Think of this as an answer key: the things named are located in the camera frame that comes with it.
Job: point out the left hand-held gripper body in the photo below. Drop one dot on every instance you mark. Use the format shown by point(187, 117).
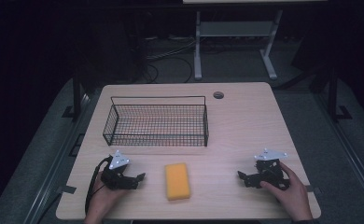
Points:
point(118, 179)

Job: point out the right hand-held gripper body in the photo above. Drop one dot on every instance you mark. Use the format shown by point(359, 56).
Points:
point(272, 174)

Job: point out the yellow sponge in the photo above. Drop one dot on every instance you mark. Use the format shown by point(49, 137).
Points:
point(177, 181)

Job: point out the person's left hand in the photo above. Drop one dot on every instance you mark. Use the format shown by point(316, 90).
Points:
point(105, 199)

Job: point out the person's right hand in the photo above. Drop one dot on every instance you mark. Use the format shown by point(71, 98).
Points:
point(290, 194)

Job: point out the grey tape strip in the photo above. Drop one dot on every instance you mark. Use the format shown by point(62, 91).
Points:
point(67, 189)
point(313, 188)

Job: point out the round table grommet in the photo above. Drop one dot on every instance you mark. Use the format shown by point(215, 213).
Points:
point(218, 95)

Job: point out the white metal stand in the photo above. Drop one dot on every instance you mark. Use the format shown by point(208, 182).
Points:
point(233, 28)

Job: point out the black metal post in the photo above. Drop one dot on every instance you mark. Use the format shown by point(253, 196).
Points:
point(333, 93)
point(76, 93)

